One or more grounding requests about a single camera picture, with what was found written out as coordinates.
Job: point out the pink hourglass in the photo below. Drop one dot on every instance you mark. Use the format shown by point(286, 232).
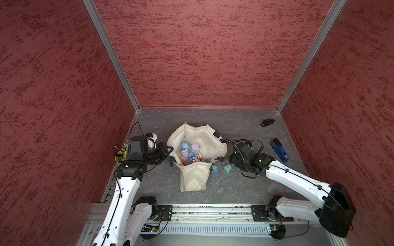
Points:
point(183, 160)

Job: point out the yellow pencil holder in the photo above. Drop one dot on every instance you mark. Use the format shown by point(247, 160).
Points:
point(122, 153)

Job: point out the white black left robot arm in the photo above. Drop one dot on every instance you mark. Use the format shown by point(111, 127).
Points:
point(124, 220)

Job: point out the purple hourglass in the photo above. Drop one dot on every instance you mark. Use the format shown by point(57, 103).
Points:
point(195, 148)
point(185, 153)

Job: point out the cream canvas tote bag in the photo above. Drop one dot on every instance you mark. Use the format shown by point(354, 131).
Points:
point(194, 175)

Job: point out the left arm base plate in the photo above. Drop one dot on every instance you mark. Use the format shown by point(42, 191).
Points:
point(161, 213)

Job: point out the small black device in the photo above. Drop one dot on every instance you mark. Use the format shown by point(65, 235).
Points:
point(267, 122)

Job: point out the purple hourglass back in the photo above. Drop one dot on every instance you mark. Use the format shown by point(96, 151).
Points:
point(185, 153)

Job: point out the purple hourglass front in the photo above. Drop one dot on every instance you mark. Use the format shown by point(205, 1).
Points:
point(195, 148)

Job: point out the pink hourglass hidden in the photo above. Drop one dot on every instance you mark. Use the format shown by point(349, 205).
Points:
point(198, 158)

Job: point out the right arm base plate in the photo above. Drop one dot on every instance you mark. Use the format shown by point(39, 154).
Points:
point(268, 214)

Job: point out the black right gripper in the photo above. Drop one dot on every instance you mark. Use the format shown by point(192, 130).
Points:
point(233, 158)

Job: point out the aluminium front rail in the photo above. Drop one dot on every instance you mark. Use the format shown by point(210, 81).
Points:
point(235, 213)

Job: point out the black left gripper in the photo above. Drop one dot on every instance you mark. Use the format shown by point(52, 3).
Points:
point(163, 154)

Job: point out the blue stapler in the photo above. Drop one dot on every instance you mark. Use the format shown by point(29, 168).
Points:
point(278, 148)

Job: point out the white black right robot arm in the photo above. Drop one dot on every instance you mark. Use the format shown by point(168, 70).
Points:
point(329, 205)

